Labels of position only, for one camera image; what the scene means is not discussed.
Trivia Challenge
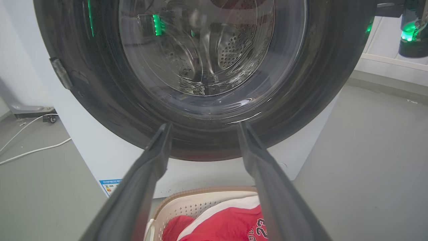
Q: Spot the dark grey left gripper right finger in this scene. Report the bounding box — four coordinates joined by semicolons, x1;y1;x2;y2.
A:
237;122;331;241

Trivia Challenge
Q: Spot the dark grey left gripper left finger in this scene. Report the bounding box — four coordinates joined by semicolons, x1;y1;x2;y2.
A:
79;123;173;241

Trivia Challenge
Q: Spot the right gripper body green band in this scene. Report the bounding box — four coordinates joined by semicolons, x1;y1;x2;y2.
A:
375;0;428;59

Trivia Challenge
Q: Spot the white washing machine body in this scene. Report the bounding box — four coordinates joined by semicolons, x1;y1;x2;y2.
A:
0;0;340;198

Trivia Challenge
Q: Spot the round dark washing machine door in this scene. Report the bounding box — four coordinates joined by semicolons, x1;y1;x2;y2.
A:
33;0;378;162

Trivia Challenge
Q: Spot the blue energy label sticker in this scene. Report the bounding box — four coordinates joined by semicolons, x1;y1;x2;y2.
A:
99;179;122;197

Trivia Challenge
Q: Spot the beige perforated laundry basket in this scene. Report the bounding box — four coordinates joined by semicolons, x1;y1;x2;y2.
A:
144;186;259;241

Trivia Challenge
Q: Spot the red and white jersey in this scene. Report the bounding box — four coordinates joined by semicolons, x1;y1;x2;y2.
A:
162;196;269;241

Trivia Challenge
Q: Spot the grey wheeled base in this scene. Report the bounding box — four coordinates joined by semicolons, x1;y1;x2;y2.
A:
0;77;58;123

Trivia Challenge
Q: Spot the white power cable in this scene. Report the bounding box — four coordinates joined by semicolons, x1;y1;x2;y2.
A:
0;138;72;165
0;114;59;153

